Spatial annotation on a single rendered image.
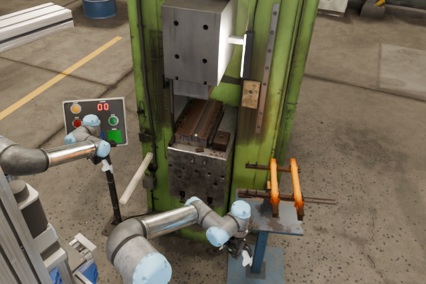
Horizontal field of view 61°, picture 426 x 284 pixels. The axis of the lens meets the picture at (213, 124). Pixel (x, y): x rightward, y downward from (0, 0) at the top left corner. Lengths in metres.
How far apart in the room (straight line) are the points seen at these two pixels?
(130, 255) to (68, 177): 2.44
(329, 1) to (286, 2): 5.34
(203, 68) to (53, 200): 1.93
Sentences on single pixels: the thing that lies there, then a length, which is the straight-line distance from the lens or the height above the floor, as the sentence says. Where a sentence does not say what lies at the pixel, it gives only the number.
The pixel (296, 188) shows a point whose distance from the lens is 2.00.
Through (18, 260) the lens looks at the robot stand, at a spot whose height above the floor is 1.44.
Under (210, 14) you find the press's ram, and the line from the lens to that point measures 1.76.
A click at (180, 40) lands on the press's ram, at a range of 1.86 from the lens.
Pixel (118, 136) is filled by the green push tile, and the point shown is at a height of 1.01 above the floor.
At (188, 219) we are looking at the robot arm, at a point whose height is 1.29.
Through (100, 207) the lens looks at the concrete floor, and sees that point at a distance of 3.16.
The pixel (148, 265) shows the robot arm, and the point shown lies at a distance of 1.07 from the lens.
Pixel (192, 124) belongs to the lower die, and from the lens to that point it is 2.26.
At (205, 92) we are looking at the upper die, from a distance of 1.96.
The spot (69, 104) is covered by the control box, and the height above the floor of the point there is 1.19.
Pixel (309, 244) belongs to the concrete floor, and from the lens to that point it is 2.98.
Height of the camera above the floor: 2.37
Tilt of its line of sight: 37 degrees down
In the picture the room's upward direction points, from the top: 3 degrees clockwise
